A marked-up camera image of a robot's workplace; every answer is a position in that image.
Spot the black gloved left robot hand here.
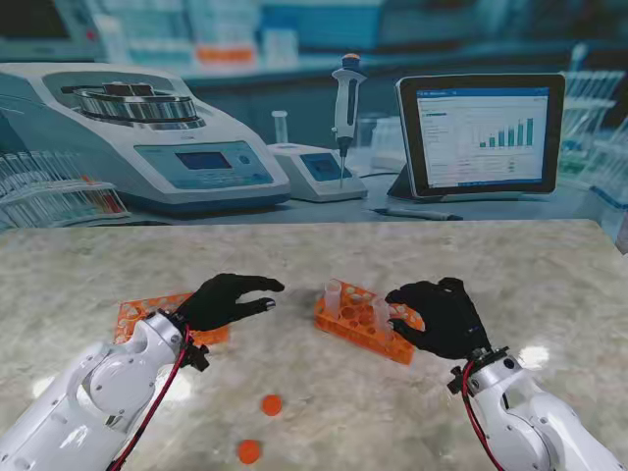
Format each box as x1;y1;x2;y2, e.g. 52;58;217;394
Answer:
175;273;287;334

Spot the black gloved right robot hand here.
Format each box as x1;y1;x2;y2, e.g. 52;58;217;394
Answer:
385;277;494;361

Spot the clear plastic test tube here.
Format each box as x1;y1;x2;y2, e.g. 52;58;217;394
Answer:
323;278;343;318
372;297;395;343

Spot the empty orange test tube rack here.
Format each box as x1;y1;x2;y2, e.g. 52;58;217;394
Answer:
113;291;231;347

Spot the printed laboratory backdrop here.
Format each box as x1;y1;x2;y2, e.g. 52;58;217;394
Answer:
0;0;628;242

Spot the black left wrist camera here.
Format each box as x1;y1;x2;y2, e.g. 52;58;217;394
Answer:
184;342;211;373

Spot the red left arm cable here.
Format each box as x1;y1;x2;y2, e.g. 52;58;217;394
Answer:
108;323;193;471

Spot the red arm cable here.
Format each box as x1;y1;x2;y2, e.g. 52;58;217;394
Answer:
108;323;193;471
462;360;504;471

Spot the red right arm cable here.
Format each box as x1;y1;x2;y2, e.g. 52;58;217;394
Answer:
462;360;504;471

